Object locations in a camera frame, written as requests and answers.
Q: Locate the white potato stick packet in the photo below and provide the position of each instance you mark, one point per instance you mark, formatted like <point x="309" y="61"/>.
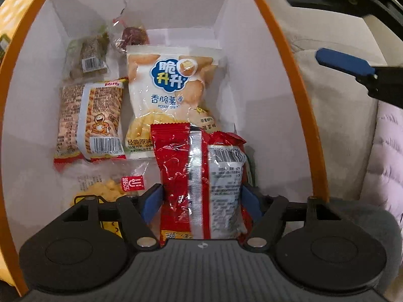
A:
<point x="170" y="100"/>

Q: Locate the brown granola bar packet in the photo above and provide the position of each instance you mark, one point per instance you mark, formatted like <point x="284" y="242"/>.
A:
<point x="89" y="53"/>

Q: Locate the clear red date candy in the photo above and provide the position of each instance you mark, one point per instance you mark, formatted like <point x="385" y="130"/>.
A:
<point x="133" y="36"/>

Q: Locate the clear yellow snack packet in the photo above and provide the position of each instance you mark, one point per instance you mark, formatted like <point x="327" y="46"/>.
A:
<point x="100" y="188"/>

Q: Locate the red snack packet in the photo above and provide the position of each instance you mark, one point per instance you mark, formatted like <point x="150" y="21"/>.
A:
<point x="176" y="170"/>

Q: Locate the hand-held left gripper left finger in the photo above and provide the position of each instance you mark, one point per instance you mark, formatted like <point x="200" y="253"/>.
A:
<point x="151" y="202"/>

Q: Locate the lilac quilted cushion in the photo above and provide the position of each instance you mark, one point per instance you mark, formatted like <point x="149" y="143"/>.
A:
<point x="387" y="148"/>

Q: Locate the orange cardboard box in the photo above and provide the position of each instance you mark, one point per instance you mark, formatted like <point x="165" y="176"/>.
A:
<point x="31" y="116"/>

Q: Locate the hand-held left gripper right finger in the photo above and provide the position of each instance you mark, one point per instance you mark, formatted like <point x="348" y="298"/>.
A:
<point x="252" y="204"/>

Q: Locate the orange striped snack packet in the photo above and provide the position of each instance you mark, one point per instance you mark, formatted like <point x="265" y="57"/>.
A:
<point x="91" y="116"/>

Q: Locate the beige sofa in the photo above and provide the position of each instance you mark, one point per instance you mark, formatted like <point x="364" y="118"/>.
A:
<point x="330" y="100"/>

